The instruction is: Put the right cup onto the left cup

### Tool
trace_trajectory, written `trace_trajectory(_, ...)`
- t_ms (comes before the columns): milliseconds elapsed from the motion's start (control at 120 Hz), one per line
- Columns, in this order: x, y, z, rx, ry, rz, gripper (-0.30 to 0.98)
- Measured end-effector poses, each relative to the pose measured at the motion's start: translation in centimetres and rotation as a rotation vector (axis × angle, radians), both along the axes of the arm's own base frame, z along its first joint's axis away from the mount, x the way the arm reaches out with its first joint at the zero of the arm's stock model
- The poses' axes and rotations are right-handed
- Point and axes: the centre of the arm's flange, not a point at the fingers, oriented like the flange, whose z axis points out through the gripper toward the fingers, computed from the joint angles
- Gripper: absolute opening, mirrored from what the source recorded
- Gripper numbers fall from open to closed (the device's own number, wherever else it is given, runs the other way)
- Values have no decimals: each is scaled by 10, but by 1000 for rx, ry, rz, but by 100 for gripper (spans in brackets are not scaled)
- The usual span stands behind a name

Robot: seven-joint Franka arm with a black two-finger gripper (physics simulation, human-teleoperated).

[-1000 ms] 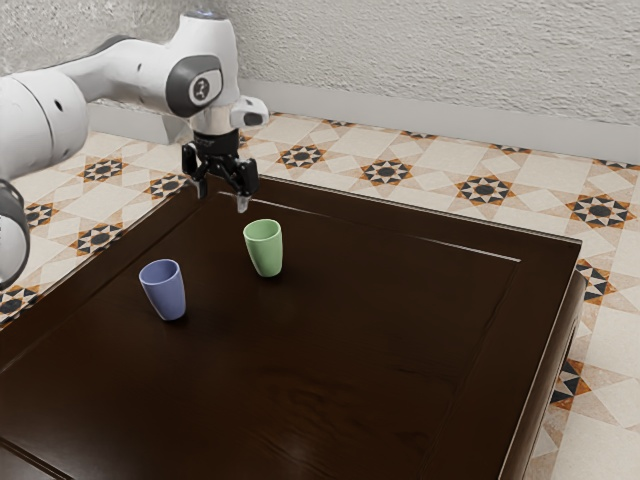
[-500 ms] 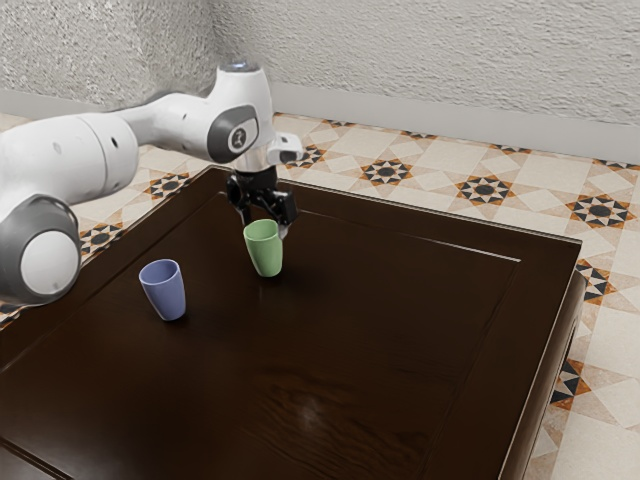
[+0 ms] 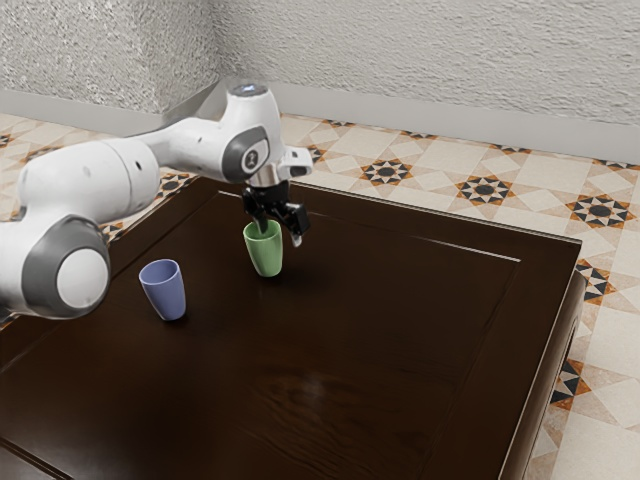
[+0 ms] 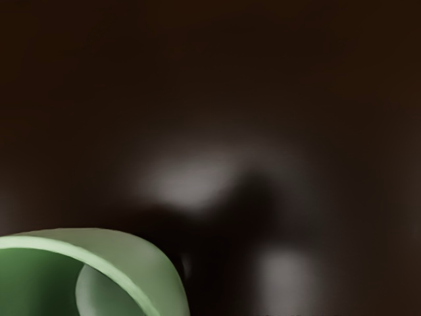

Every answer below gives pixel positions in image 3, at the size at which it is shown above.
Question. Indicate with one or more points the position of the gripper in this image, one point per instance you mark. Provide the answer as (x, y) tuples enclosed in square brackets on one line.
[(267, 199)]

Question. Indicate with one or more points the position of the green cup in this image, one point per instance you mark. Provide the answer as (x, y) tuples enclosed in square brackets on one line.
[(266, 252)]

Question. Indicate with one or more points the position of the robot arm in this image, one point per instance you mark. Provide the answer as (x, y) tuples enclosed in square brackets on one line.
[(90, 185)]

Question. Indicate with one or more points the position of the blue cup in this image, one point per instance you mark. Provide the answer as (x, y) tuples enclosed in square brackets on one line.
[(164, 292)]

